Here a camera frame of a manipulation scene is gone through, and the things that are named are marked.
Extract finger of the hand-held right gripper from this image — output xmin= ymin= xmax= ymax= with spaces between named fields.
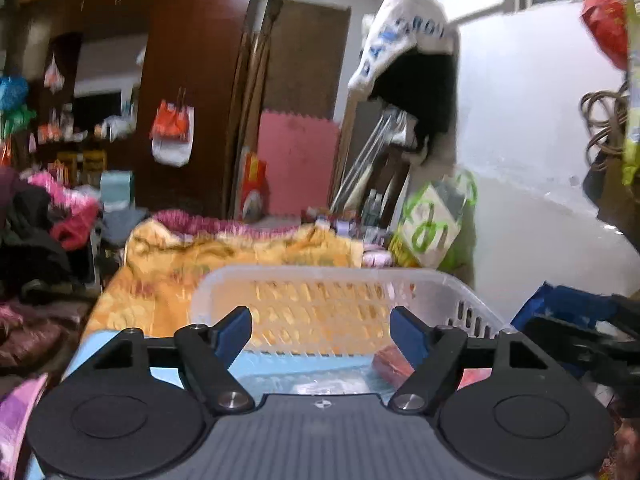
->
xmin=524 ymin=312 xmax=640 ymax=391
xmin=547 ymin=285 xmax=640 ymax=322

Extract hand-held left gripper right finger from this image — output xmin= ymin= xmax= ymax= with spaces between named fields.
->
xmin=389 ymin=306 xmax=581 ymax=416

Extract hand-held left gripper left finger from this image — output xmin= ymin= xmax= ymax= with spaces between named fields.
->
xmin=59 ymin=306 xmax=256 ymax=416

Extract red packet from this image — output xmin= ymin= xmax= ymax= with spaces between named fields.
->
xmin=372 ymin=345 xmax=493 ymax=392

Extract white plastic basket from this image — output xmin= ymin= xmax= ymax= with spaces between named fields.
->
xmin=189 ymin=265 xmax=506 ymax=361

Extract yellow patterned blanket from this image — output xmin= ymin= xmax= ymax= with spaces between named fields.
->
xmin=82 ymin=220 xmax=366 ymax=342

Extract dark hanging bag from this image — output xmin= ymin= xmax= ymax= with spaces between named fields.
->
xmin=582 ymin=150 xmax=640 ymax=252

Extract pink floral blanket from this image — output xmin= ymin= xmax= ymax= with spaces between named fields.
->
xmin=152 ymin=210 xmax=301 ymax=237

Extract green white shopping bag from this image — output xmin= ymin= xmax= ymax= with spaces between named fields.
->
xmin=390 ymin=170 xmax=478 ymax=268

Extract red cardboard box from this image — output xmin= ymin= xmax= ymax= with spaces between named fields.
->
xmin=240 ymin=150 xmax=268 ymax=223

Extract pink foam mat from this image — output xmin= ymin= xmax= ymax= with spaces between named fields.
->
xmin=257 ymin=110 xmax=343 ymax=218

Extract teal box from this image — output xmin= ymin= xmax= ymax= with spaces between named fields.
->
xmin=100 ymin=170 xmax=136 ymax=211

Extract metal rods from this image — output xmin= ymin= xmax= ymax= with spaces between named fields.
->
xmin=330 ymin=105 xmax=408 ymax=212

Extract pink red garment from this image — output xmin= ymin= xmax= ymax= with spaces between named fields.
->
xmin=27 ymin=172 xmax=101 ymax=252

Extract brown jacket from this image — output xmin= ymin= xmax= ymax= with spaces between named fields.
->
xmin=0 ymin=300 xmax=87 ymax=376

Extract orange white shopping bag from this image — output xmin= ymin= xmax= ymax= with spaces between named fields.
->
xmin=150 ymin=100 xmax=196 ymax=167

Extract pile of dark clothes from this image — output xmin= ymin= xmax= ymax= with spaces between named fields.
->
xmin=0 ymin=167 xmax=103 ymax=306

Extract yellow wooden chair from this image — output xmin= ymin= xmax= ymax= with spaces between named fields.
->
xmin=82 ymin=150 xmax=108 ymax=175
xmin=55 ymin=152 xmax=80 ymax=178

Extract white plastic bag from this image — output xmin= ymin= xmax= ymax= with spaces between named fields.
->
xmin=102 ymin=115 xmax=138 ymax=142

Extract pink quilted cloth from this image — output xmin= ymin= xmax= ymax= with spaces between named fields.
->
xmin=0 ymin=372 xmax=49 ymax=480

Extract brown wooden wardrobe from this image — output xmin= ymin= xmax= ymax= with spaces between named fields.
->
xmin=0 ymin=0 xmax=266 ymax=221

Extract red plastic bag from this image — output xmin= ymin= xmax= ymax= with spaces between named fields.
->
xmin=580 ymin=0 xmax=631 ymax=68

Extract white black hanging jacket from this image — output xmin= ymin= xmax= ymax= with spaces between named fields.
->
xmin=347 ymin=0 xmax=462 ymax=168

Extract green plastic bag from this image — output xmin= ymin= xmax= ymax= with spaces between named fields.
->
xmin=0 ymin=109 xmax=37 ymax=137

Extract small white hanging bag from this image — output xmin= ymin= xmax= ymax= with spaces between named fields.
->
xmin=44 ymin=52 xmax=66 ymax=94

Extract blue plastic bag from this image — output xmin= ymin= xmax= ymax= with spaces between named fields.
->
xmin=0 ymin=76 xmax=30 ymax=111

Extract yellow green strap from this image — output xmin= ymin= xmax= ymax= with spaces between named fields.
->
xmin=619 ymin=0 xmax=640 ymax=186

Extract coil of rope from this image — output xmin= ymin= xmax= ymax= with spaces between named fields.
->
xmin=580 ymin=80 xmax=631 ymax=157

